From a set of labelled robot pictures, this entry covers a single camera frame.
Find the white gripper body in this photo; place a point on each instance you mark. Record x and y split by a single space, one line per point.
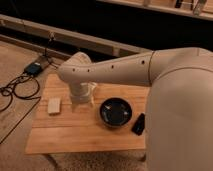
82 93

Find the white sponge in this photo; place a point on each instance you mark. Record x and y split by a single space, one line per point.
54 106

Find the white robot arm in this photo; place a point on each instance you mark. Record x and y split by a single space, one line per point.
179 107

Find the black bowl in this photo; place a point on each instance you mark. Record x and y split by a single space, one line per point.
115 112

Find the black phone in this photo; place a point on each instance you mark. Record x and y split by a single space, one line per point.
139 125

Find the wooden shelf top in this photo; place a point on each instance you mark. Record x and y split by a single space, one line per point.
199 9

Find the wooden beam rail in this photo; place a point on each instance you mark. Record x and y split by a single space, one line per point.
79 40

